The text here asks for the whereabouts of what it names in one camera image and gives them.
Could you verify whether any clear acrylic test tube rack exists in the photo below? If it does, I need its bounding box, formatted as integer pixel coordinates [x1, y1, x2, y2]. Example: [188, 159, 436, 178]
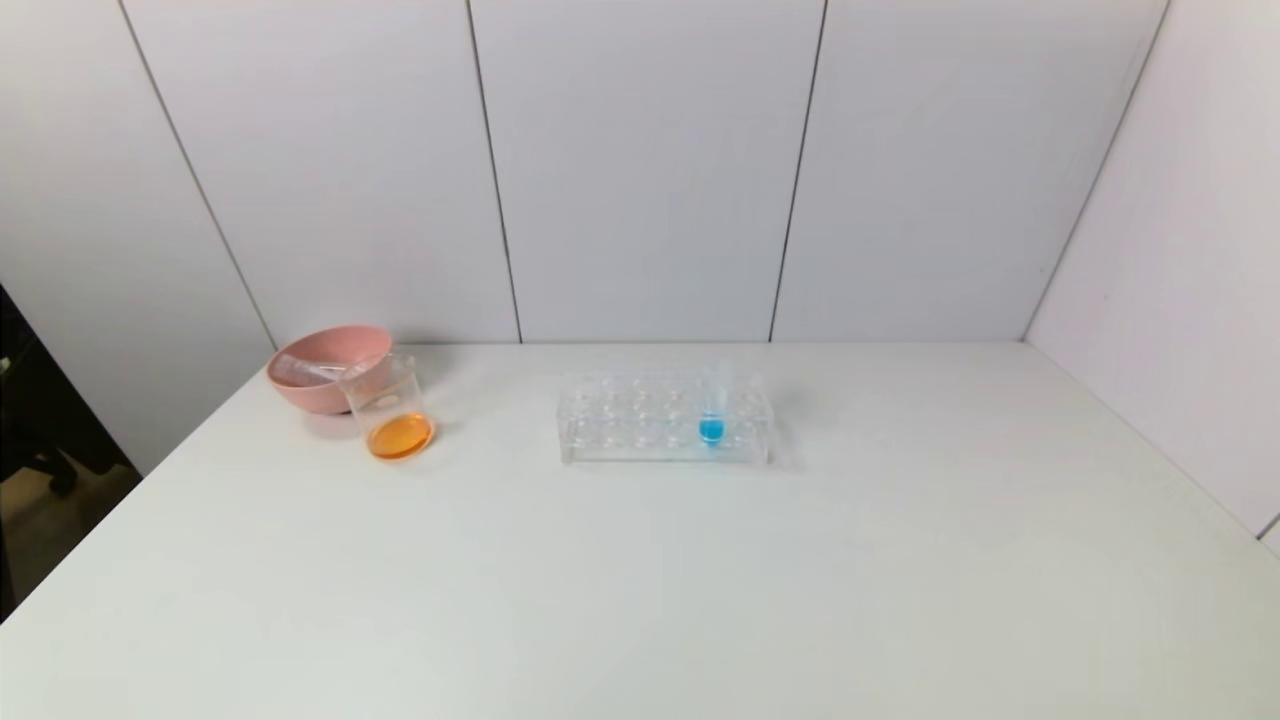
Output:
[558, 370, 776, 467]

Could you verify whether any test tube with blue pigment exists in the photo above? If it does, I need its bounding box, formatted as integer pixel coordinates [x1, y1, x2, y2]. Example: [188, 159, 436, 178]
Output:
[700, 360, 734, 447]

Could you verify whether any clear glass beaker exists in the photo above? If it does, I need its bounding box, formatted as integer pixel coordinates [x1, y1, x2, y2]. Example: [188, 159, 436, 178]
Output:
[337, 352, 436, 461]

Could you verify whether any pink bowl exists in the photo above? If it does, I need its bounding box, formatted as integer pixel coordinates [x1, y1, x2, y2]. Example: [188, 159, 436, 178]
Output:
[266, 324, 394, 415]

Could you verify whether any black chair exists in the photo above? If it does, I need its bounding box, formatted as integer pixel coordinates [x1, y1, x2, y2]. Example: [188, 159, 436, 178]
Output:
[0, 285, 137, 496]

